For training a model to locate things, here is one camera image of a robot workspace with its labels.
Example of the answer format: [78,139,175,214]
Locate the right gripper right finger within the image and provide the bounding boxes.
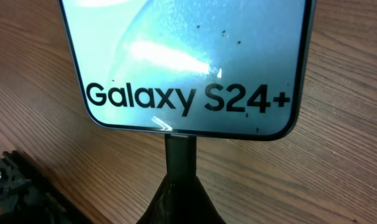
[181,177,226,224]

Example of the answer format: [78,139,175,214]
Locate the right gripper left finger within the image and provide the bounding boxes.
[137,175,182,224]

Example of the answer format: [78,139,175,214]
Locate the black USB charging cable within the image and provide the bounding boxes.
[164,133,198,187]

